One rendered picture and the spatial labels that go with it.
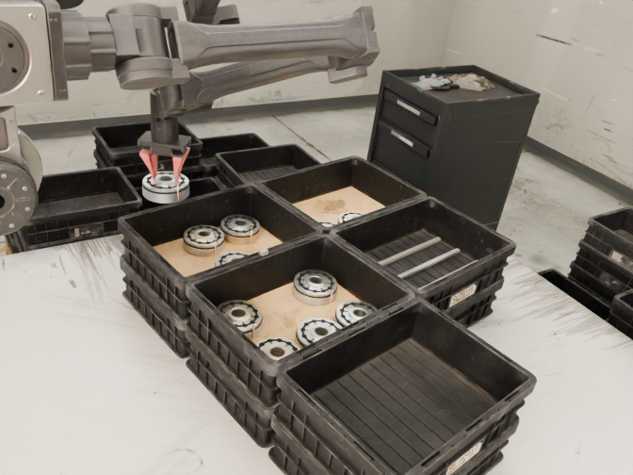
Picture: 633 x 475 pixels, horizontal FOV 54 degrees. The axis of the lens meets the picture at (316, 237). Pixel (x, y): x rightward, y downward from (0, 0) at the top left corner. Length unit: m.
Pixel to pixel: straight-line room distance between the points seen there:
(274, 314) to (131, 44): 0.71
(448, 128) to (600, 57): 2.11
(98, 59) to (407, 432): 0.81
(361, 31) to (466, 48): 4.45
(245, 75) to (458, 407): 0.75
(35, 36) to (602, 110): 4.18
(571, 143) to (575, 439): 3.53
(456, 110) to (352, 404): 1.77
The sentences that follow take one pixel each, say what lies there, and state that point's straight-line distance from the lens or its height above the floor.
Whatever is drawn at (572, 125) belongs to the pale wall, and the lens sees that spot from 4.83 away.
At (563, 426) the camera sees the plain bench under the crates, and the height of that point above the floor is 0.70.
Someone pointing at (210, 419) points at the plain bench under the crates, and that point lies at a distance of 1.33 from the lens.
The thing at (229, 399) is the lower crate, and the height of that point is 0.74.
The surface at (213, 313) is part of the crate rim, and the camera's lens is 1.21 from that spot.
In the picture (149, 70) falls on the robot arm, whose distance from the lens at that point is 0.90.
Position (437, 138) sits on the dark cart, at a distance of 2.74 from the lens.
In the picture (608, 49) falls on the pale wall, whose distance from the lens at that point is 4.67.
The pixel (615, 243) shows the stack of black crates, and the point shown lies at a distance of 2.71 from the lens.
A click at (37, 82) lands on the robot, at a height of 1.42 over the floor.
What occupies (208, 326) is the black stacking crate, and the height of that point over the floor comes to 0.88.
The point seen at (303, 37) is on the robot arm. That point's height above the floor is 1.46.
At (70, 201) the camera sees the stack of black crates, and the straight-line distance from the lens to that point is 2.51.
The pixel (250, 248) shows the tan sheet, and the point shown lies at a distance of 1.59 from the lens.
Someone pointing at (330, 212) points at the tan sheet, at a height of 0.83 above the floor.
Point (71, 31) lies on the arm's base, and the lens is 0.86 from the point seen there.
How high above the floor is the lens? 1.69
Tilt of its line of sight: 31 degrees down
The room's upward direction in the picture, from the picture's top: 8 degrees clockwise
